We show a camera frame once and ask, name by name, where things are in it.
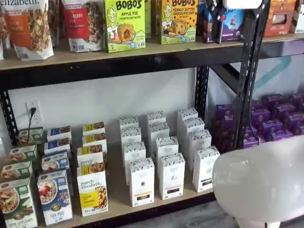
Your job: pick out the purple pasta box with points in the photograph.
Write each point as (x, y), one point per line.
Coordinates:
(298, 129)
(257, 105)
(224, 127)
(273, 101)
(270, 128)
(281, 135)
(281, 111)
(297, 98)
(260, 116)
(256, 143)
(224, 142)
(225, 111)
(248, 131)
(294, 118)

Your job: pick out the white wall outlet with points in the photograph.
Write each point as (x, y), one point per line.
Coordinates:
(36, 107)

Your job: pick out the orange label granola bag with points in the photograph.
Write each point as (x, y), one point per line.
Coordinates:
(23, 28)

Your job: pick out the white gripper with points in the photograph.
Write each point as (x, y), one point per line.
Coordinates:
(242, 3)

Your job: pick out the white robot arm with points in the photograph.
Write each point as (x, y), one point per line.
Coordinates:
(261, 178)

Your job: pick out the orange snack box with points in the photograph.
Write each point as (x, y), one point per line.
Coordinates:
(280, 14)

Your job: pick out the white snack box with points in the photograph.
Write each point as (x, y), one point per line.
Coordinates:
(299, 19)

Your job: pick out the green apple cinnamon oatmeal box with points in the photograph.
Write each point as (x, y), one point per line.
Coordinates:
(14, 171)
(35, 136)
(22, 154)
(16, 202)

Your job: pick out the wooden shelf board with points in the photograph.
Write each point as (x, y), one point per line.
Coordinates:
(280, 39)
(116, 178)
(78, 58)

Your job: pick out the white box pink strip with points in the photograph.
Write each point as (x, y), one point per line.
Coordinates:
(156, 116)
(159, 130)
(167, 147)
(171, 175)

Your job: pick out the white granola bag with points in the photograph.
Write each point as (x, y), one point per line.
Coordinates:
(2, 31)
(54, 21)

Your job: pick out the black metal shelf rack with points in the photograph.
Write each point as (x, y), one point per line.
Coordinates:
(280, 50)
(95, 69)

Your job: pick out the yellow purely elizabeth box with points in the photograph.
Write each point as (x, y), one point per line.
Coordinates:
(91, 190)
(93, 139)
(89, 159)
(93, 127)

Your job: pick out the white box yellow strip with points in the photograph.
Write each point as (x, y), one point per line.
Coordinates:
(142, 183)
(130, 135)
(133, 153)
(129, 121)

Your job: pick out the green Bobo's apple pie box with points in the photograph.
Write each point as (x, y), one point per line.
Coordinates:
(148, 19)
(123, 14)

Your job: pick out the red label granola bag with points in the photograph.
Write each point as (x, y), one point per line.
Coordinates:
(76, 23)

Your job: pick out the yellow Bobo's peanut butter box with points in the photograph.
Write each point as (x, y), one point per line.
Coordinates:
(178, 14)

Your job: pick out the blue purple snack bar box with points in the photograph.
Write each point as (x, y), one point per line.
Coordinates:
(235, 23)

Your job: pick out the blue flax plus oatmeal box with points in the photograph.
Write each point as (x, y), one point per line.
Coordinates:
(54, 161)
(59, 133)
(57, 145)
(54, 197)

